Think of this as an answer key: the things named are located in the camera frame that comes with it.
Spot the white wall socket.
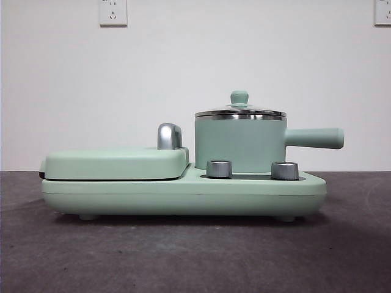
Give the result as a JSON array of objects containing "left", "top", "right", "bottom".
[
  {"left": 373, "top": 0, "right": 391, "bottom": 27},
  {"left": 98, "top": 0, "right": 128, "bottom": 27}
]

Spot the green pot with side handle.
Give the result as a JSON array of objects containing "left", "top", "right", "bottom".
[{"left": 194, "top": 114, "right": 346, "bottom": 172}]

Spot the silver grill cover handle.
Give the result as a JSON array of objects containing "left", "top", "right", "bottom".
[{"left": 156, "top": 122, "right": 184, "bottom": 150}]

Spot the green hinged grill cover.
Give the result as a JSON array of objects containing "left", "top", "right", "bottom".
[{"left": 38, "top": 145, "right": 191, "bottom": 181}]

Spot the green breakfast machine base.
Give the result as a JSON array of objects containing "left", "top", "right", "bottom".
[{"left": 41, "top": 162, "right": 327, "bottom": 222}]

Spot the glass lid with green knob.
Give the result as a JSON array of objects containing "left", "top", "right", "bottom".
[{"left": 194, "top": 89, "right": 287, "bottom": 117}]

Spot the silver control knob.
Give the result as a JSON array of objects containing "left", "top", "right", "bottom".
[
  {"left": 270, "top": 161, "right": 299, "bottom": 181},
  {"left": 206, "top": 159, "right": 233, "bottom": 178}
]

